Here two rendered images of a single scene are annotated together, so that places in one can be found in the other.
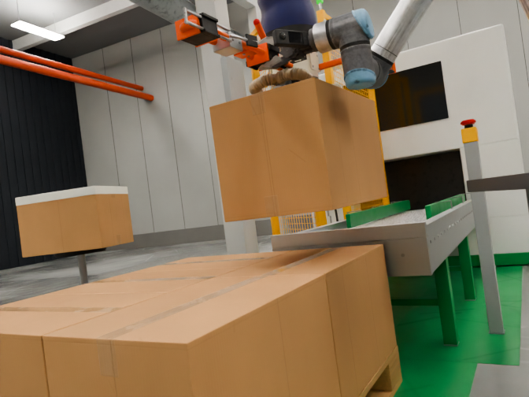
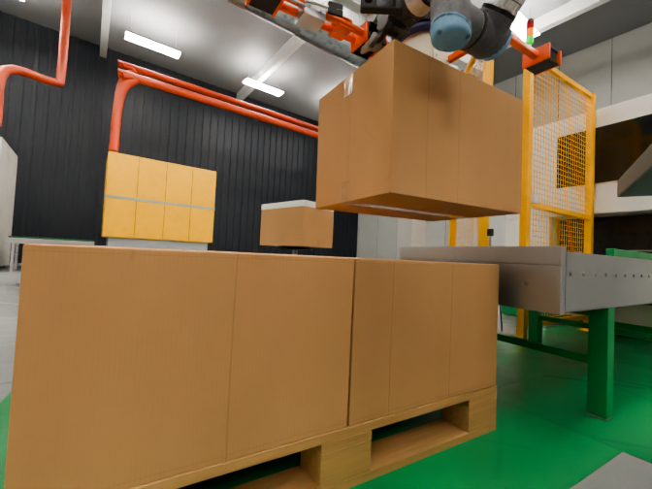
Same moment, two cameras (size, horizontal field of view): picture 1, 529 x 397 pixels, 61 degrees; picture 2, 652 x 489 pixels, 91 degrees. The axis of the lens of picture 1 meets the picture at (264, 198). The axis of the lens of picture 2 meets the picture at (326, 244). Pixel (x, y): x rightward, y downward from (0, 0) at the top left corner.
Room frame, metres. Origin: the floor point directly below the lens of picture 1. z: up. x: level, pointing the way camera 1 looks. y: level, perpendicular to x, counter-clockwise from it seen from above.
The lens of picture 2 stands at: (0.56, -0.45, 0.55)
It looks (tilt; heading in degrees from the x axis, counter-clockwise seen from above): 2 degrees up; 29
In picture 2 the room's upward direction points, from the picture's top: 3 degrees clockwise
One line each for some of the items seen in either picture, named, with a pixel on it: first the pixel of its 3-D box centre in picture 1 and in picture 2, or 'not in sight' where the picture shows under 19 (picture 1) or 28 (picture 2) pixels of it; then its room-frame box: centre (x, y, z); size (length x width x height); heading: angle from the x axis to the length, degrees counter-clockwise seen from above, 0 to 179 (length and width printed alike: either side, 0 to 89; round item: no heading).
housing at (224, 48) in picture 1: (227, 44); (309, 16); (1.31, 0.05, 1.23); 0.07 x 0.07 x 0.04; 61
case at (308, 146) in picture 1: (306, 156); (417, 155); (1.70, -0.18, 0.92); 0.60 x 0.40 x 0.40; 149
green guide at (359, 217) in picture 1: (379, 211); not in sight; (3.41, -0.85, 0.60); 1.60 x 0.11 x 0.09; 150
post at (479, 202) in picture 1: (482, 229); not in sight; (2.20, -1.04, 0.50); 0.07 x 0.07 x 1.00; 60
